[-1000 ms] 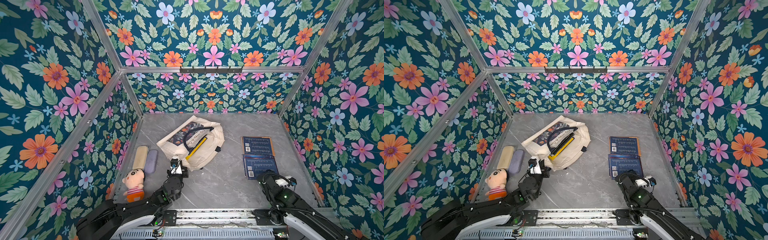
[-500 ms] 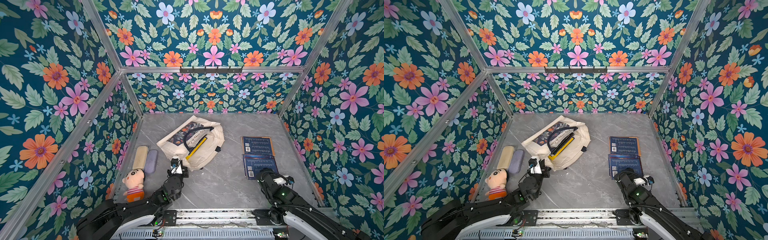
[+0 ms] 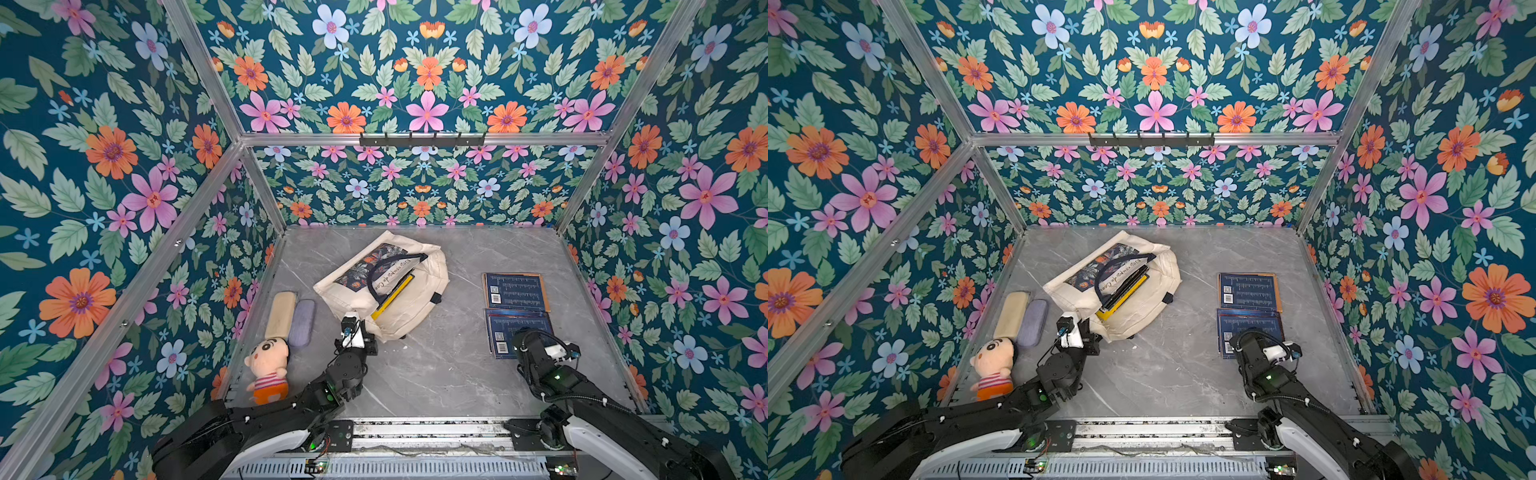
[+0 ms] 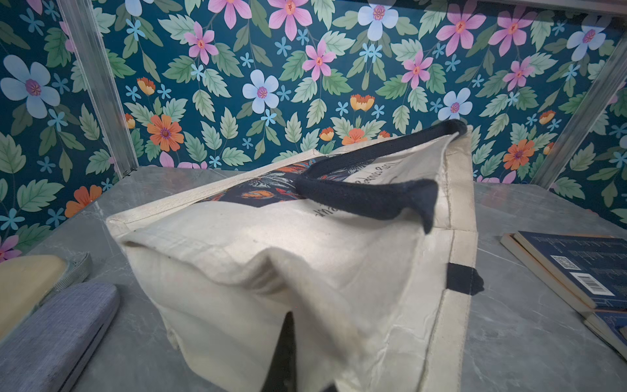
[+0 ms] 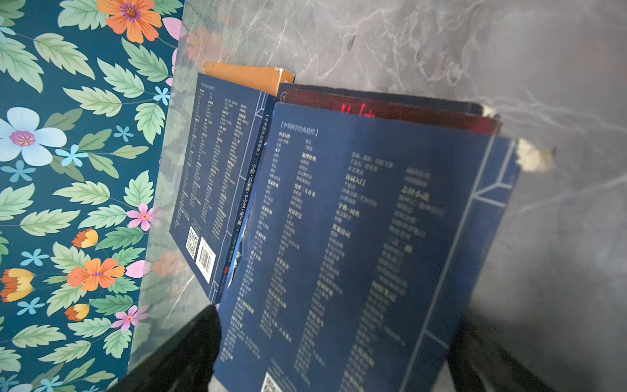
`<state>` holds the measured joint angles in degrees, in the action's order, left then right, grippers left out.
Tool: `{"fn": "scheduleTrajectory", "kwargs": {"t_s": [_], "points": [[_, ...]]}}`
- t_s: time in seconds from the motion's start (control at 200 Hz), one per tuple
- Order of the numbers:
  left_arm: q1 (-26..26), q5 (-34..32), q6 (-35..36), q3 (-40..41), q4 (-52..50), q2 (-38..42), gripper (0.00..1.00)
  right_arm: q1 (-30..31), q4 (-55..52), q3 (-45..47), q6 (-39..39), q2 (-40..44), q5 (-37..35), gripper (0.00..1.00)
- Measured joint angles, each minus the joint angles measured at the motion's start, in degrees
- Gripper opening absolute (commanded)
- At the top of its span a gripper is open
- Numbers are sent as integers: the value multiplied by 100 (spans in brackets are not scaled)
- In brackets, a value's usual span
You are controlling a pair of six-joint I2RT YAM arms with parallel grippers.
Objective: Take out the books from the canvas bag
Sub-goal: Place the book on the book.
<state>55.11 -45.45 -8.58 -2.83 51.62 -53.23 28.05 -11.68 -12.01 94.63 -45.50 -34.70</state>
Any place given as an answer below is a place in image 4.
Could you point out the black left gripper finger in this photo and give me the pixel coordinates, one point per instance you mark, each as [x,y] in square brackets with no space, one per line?
[282,373]

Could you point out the cream canvas tote bag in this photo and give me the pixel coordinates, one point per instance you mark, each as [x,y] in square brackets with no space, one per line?
[372,247]

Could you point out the dark blue book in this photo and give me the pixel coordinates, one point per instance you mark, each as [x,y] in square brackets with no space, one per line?
[588,273]

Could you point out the purple fabric glasses case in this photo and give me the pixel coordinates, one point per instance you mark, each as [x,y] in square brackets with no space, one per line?
[49,351]

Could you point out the beige glasses case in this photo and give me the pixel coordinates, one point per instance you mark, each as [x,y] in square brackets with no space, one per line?
[27,282]

